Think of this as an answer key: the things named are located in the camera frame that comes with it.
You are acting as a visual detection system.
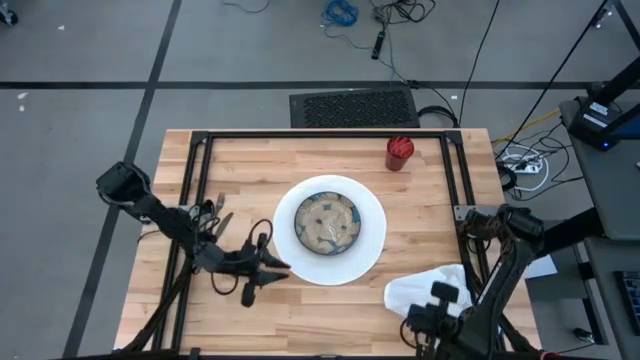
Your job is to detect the black power adapter stick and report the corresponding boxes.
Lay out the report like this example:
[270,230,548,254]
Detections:
[370,30,387,61]

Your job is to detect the black aluminium table frame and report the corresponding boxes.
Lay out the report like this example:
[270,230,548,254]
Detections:
[119,128,544,357]

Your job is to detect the patterned ceramic bowl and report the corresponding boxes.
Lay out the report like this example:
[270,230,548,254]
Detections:
[293,191,362,257]

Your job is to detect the white cloth napkin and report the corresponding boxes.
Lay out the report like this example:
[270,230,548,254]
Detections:
[383,263,474,319]

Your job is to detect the black tangled cable bundle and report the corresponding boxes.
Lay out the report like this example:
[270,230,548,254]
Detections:
[368,0,437,31]

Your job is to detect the black coiled cable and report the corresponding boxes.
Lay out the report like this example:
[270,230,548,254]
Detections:
[417,104,461,129]

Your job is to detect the black tripod leg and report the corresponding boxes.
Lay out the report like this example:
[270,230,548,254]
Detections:
[610,0,640,51]

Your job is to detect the dark grey desk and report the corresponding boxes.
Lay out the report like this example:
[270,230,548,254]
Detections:
[582,237,640,360]

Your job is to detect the white looped cable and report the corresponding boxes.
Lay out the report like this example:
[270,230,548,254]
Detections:
[499,143,550,193]

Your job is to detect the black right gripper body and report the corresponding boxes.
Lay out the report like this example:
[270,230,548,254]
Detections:
[405,280,459,360]

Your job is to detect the blue coiled cable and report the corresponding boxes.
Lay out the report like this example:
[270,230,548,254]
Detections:
[319,0,360,39]

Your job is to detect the white round woven placemat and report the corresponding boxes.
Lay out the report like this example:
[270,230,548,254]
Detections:
[272,174,388,287]

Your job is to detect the black desk leg beam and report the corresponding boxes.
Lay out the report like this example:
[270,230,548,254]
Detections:
[537,207,605,257]

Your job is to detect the red ribbed cup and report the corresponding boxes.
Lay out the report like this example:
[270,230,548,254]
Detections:
[384,135,416,173]

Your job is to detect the white paper sheet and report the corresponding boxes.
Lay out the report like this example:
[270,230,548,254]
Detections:
[524,254,559,280]

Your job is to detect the yellow cable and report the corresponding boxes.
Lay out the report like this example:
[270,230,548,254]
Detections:
[492,108,561,146]

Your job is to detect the black keyboard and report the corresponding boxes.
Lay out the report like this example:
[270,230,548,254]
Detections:
[613,270,640,337]

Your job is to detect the long black cable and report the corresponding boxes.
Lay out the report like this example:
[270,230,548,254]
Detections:
[496,0,612,160]
[456,0,501,127]

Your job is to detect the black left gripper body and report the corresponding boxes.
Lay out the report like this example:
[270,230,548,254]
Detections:
[219,233,267,309]

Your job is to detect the black box with blue light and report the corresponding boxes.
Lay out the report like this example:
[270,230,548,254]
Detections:
[567,97,640,151]

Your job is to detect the white power strip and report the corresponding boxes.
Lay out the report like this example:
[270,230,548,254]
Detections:
[509,160,541,175]

